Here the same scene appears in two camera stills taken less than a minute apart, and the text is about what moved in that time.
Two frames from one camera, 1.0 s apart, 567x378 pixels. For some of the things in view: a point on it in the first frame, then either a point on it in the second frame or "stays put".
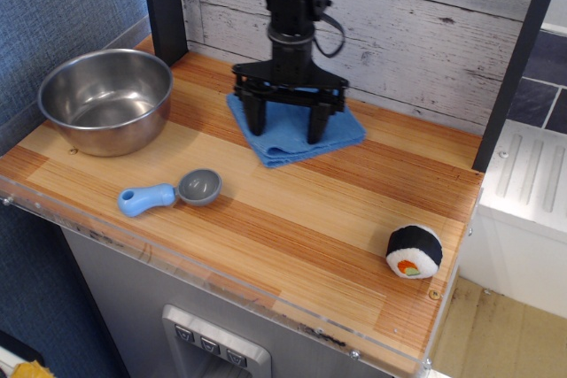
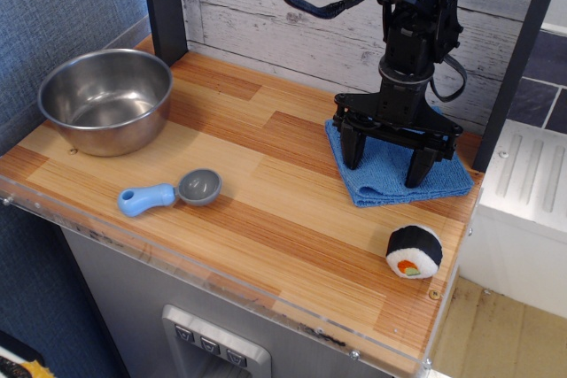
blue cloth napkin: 284,139 → 382,169
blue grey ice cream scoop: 198,188 stays put
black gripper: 291,73 → 400,113
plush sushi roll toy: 414,251 stays put
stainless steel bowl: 109,103 stays put
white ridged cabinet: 516,242 stays put
